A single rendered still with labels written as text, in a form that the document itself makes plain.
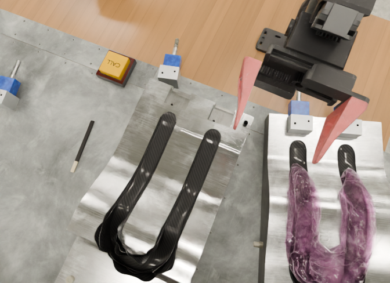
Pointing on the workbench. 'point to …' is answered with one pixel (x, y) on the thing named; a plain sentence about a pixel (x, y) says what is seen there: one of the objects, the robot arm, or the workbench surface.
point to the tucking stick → (82, 146)
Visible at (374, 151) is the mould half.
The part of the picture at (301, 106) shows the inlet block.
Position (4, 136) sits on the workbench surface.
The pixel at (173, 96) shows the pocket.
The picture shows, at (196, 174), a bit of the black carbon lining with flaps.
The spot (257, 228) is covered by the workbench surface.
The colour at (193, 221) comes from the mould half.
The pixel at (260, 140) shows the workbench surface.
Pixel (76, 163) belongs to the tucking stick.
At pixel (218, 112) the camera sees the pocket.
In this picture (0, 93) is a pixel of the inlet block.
